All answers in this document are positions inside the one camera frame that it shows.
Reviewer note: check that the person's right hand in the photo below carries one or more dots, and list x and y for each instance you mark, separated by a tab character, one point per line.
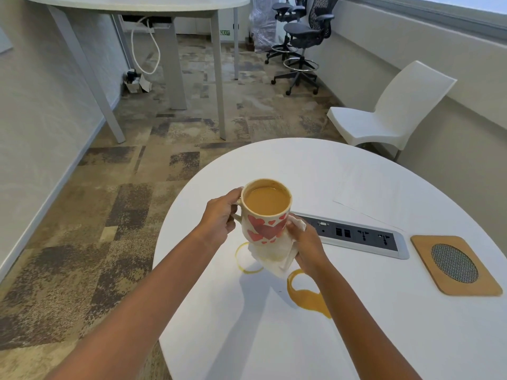
311	253

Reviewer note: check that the person's left hand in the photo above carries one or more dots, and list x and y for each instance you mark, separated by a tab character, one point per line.
216	221

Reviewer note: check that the coffee puddle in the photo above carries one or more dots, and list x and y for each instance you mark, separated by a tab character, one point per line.
311	300

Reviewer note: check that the heart-patterned coffee mug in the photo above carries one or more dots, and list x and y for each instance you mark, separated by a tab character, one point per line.
265	229

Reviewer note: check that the person's left forearm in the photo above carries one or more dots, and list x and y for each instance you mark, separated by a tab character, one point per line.
134	312

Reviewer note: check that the person's right forearm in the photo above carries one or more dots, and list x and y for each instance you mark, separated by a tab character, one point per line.
356	332

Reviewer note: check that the silver power socket panel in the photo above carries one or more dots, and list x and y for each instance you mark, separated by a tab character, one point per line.
356	235

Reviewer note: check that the round white table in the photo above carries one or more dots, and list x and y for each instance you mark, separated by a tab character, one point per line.
317	174

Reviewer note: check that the wooden coaster with mesh centre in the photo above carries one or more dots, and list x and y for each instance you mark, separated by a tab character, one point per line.
425	257

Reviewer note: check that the small open cardboard box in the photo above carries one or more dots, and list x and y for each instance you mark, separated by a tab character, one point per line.
134	85

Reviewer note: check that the white plastic chair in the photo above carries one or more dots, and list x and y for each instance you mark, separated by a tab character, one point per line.
408	98

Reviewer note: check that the plastic wrapped bundle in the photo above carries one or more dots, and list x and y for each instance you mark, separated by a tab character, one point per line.
261	23

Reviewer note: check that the black office chair with footring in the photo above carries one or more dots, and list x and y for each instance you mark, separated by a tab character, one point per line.
305	33

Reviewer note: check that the black power strip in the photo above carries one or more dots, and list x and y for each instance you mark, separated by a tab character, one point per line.
158	20

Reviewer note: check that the white desk with grey legs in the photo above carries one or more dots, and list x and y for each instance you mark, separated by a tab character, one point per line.
138	3

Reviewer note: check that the window with white blinds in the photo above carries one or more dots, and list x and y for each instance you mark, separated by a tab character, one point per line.
455	7

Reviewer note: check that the white wall board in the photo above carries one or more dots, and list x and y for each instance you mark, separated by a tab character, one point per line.
4	39

